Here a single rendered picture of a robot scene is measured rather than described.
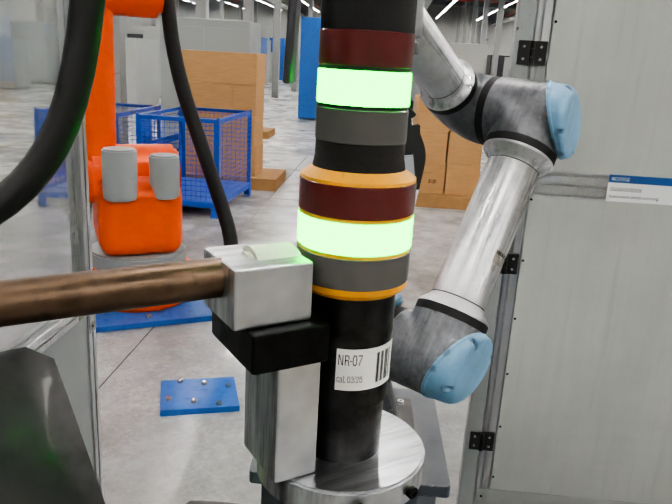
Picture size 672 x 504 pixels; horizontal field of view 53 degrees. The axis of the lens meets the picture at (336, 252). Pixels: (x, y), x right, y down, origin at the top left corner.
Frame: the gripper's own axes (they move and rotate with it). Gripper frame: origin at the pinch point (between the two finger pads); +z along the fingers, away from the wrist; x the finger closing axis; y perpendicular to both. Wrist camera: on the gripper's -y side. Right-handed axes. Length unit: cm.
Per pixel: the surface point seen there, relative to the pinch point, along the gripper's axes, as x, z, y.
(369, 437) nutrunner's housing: -1, -4, -52
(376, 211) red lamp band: -1, -13, -53
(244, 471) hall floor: 46, 143, 156
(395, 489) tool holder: -2, -2, -53
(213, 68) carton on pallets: 210, 4, 734
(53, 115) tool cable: 8, -16, -57
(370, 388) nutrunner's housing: -1, -6, -52
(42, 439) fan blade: 14, -1, -49
